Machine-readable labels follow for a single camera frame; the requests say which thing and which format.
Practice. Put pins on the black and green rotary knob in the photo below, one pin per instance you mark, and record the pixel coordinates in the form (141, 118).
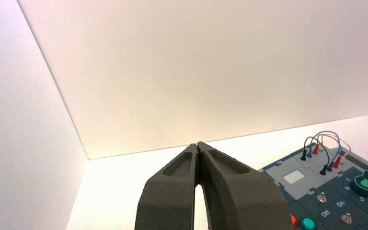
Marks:
(365, 184)

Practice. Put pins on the blue and grey task box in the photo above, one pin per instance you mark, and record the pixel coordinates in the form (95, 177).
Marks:
(311, 191)

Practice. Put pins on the metal toggle switch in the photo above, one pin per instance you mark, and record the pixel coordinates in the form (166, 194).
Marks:
(346, 218)
(322, 198)

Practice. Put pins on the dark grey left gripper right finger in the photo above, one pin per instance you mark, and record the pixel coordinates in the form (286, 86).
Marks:
(244, 203)

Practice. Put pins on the green push button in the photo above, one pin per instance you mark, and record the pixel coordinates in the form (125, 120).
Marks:
(307, 224)

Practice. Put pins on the white display window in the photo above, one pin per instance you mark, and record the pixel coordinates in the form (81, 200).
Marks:
(294, 177)

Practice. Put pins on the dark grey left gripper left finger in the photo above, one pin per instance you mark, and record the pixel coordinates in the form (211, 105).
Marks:
(168, 203)

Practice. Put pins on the red push button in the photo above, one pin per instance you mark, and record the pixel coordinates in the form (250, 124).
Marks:
(294, 220)

